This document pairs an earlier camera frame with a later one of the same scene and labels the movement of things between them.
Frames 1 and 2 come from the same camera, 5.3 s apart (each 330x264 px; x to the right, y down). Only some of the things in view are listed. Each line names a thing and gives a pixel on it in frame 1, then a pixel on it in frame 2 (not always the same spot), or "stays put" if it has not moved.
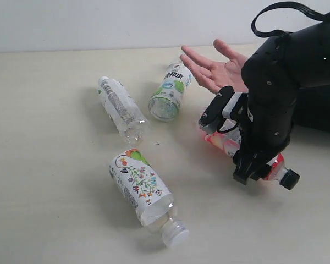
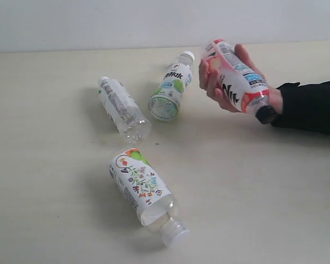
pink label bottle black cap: (228, 138) -> (247, 88)
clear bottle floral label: (149, 196) stays put
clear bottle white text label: (124, 112) stays put
